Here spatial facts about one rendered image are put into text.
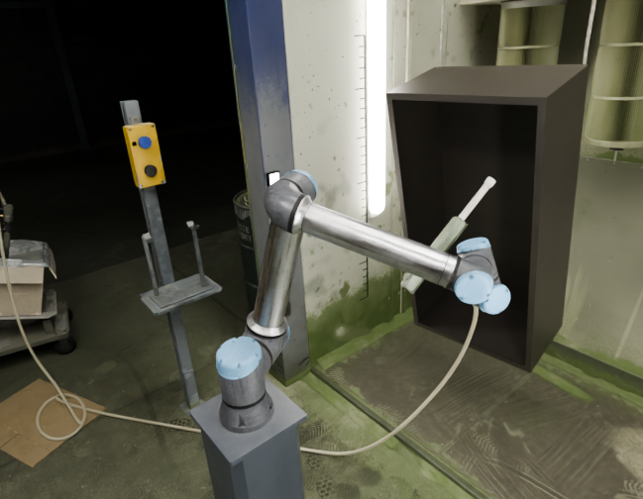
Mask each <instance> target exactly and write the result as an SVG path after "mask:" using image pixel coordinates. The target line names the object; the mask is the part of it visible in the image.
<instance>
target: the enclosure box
mask: <svg viewBox="0 0 643 499"><path fill-rule="evenodd" d="M588 73H589V65H588V64H556V65H488V66H439V67H436V66H435V67H433V68H431V69H429V70H427V71H426V72H424V73H422V74H420V75H418V76H416V77H414V78H413V79H411V80H409V81H407V82H405V83H403V84H401V85H399V86H398V87H396V88H394V89H392V90H390V91H388V92H386V102H387V110H388V118H389V125H390V133H391V141H392V149H393V157H394V165H395V173H396V181H397V189H398V197H399V205H400V214H401V222H402V230H403V236H404V237H405V238H408V239H410V240H413V241H415V242H417V243H420V244H423V245H425V246H428V247H430V246H431V245H432V244H433V242H434V241H435V240H436V239H437V237H438V236H439V235H440V233H441V232H442V231H443V230H444V228H445V227H446V226H447V225H448V223H449V222H450V221H451V219H452V218H453V217H459V215H460V214H461V213H462V212H463V210H464V209H465V208H466V207H467V205H468V204H469V203H470V202H471V200H472V199H473V198H474V196H475V195H476V194H477V193H478V191H479V190H480V189H481V188H482V186H483V184H484V182H485V180H486V179H487V178H488V177H492V178H493V179H494V180H495V183H494V184H493V186H492V187H490V188H489V190H488V191H487V192H486V194H485V195H484V196H483V198H482V199H481V200H480V202H479V203H478V204H477V205H476V207H475V208H474V209H473V210H472V212H471V213H470V214H469V216H468V217H467V218H466V219H465V223H467V224H468V225H467V226H466V228H465V229H464V230H463V231H462V233H461V234H460V235H459V236H458V238H457V240H456V241H454V243H453V244H452V245H451V247H450V248H449V249H448V250H447V253H449V254H451V255H458V254H457V245H458V244H460V243H461V242H464V241H466V240H469V239H474V238H486V239H488V241H489V244H490V245H491V251H492V254H493V258H494V261H495V265H496V268H497V272H498V275H499V279H500V283H501V284H503V285H505V286H506V287H507V288H508V290H509V292H510V301H509V304H508V306H507V307H506V308H505V309H504V310H503V311H502V312H500V313H498V314H489V313H487V312H483V311H482V310H481V309H480V308H479V314H478V320H477V324H476V327H475V330H474V333H473V336H472V338H471V341H470V343H469V345H468V347H469V348H471V349H475V350H477V351H480V352H482V353H485V354H487V355H489V356H492V357H494V358H496V359H499V360H501V361H504V362H506V363H508V364H511V365H513V366H515V367H518V368H520V369H523V370H525V371H527V372H530V373H531V371H532V370H533V368H534V367H535V365H536V364H537V362H538V361H539V359H540V358H541V356H542V355H543V353H544V352H545V350H546V349H547V347H548V346H549V344H550V343H551V341H552V340H553V339H554V338H555V336H556V335H557V333H558V332H559V330H560V329H561V327H562V326H563V316H564V306H565V296H566V287H567V277H568V267H569V257H570V247H571V238H572V228H573V219H574V209H575V199H576V190H577V180H578V170H579V160H580V151H581V141H582V131H583V121H584V111H585V103H586V93H587V83H588ZM411 301H412V309H413V317H414V324H415V325H417V326H419V327H421V328H424V329H426V330H429V331H431V332H433V333H436V334H438V335H440V336H443V337H445V338H448V339H450V340H452V341H455V342H457V343H459V344H462V345H464V344H465V342H466V339H467V337H468V334H469V331H470V328H471V325H472V321H473V317H474V306H473V304H468V303H465V302H463V301H461V300H460V299H459V298H458V297H457V295H456V294H455V292H453V291H452V290H449V289H447V288H444V287H443V286H441V285H437V284H435V283H433V282H431V281H428V280H426V279H424V281H423V282H422V283H421V284H420V286H419V287H418V288H417V290H416V291H415V292H414V293H413V294H411Z"/></svg>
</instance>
